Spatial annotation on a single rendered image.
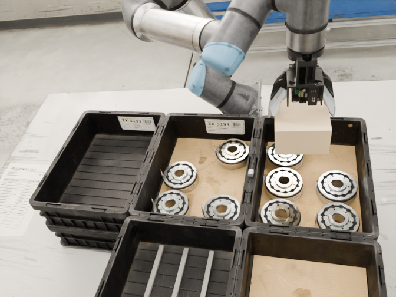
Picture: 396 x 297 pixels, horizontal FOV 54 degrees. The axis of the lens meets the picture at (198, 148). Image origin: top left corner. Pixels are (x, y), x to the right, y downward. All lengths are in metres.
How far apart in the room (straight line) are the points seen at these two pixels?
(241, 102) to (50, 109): 0.91
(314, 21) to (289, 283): 0.58
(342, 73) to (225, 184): 1.97
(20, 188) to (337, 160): 1.11
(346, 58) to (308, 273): 2.33
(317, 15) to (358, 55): 2.45
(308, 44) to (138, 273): 0.68
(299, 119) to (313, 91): 0.11
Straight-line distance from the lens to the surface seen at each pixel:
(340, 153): 1.23
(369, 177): 1.05
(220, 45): 0.74
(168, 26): 0.89
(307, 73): 0.81
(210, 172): 1.18
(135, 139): 1.35
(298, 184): 1.10
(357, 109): 1.59
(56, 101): 1.92
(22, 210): 1.50
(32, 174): 1.60
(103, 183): 1.26
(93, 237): 1.22
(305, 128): 0.88
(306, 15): 0.74
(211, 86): 1.35
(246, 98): 1.39
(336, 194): 1.09
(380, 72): 3.03
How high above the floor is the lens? 1.72
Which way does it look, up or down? 45 degrees down
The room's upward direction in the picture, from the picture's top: 12 degrees counter-clockwise
